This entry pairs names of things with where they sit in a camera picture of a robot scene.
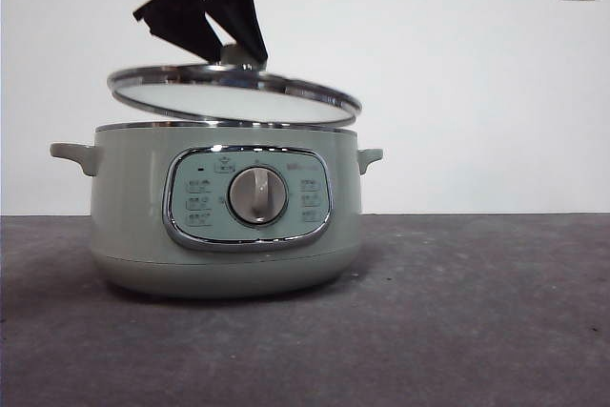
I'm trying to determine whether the green electric cooking pot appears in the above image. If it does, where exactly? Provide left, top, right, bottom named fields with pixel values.
left=49, top=121, right=385, bottom=301

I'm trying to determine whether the glass lid with green knob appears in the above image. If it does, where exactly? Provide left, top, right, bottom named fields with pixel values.
left=107, top=46, right=363, bottom=129

